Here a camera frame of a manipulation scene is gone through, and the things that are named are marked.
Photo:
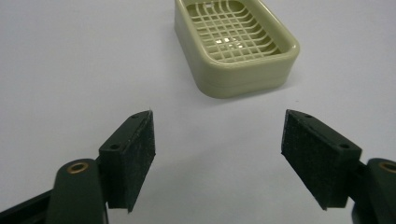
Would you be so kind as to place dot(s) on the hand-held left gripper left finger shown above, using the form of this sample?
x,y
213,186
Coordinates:
x,y
127,161

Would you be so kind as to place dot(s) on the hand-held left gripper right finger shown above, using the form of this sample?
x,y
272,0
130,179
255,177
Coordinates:
x,y
314,158

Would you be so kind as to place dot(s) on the pale green soap dish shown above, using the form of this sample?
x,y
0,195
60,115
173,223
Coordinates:
x,y
249,74

